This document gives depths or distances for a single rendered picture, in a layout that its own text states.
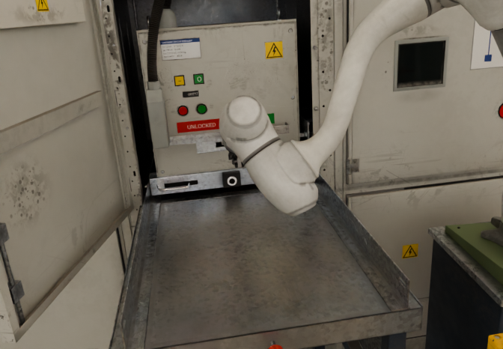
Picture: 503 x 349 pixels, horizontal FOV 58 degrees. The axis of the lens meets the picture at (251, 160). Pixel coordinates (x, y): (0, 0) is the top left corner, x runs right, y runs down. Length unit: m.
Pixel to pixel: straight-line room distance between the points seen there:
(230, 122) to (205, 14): 1.28
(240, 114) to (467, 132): 0.98
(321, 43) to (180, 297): 0.86
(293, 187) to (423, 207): 0.85
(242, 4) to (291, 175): 1.35
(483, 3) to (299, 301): 0.68
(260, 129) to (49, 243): 0.57
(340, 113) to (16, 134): 0.68
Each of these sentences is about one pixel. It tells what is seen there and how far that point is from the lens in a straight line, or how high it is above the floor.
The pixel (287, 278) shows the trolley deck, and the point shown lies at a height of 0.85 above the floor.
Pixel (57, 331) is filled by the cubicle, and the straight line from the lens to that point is 1.79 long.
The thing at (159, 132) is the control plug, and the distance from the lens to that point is 1.36.
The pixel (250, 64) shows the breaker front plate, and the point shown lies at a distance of 1.45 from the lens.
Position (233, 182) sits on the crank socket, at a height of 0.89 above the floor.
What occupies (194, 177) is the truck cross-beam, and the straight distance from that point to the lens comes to 1.51.
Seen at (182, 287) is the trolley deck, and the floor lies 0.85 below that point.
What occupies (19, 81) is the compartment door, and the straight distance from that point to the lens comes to 1.09.
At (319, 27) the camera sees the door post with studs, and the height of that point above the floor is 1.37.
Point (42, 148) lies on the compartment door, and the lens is 1.14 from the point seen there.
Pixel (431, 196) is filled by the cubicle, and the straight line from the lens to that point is 1.73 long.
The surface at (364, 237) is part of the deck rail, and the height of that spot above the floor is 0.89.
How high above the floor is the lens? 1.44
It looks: 19 degrees down
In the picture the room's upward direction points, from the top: 4 degrees counter-clockwise
